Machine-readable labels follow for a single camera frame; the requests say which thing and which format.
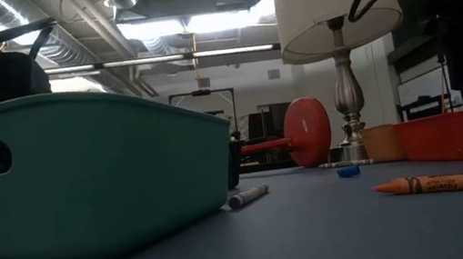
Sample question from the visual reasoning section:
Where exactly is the teal plastic bin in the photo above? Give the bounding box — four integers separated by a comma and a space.
0, 66, 249, 259

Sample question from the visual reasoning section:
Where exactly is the grey wall vent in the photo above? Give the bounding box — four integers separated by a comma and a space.
266, 67, 282, 82

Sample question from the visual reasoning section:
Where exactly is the white wall board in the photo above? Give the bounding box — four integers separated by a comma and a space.
394, 60, 463, 122

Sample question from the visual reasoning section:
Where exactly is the long ceiling light bar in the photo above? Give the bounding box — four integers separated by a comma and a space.
42, 33, 281, 85

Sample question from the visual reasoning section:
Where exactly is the red plastic basket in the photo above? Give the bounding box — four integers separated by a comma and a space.
393, 110, 463, 171

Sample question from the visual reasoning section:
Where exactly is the blue crayon white wrapper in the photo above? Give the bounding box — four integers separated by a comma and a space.
225, 181, 273, 212

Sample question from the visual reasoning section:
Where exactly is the black plastic basket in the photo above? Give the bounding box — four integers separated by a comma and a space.
220, 138, 249, 191

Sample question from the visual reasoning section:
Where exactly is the red dumbbell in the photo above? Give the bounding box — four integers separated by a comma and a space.
235, 94, 337, 178

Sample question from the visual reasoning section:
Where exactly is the black cabinet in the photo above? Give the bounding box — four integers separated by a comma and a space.
242, 99, 302, 167

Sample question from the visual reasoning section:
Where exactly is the orange crayon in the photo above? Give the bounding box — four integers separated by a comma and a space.
370, 167, 463, 211

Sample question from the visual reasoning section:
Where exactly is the orange plastic basket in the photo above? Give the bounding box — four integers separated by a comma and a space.
358, 121, 408, 166

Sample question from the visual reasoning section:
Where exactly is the black metal frame stand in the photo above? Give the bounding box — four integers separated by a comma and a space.
166, 85, 242, 151

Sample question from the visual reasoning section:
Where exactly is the crayon pale wrapper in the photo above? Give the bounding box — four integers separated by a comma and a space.
317, 154, 375, 174

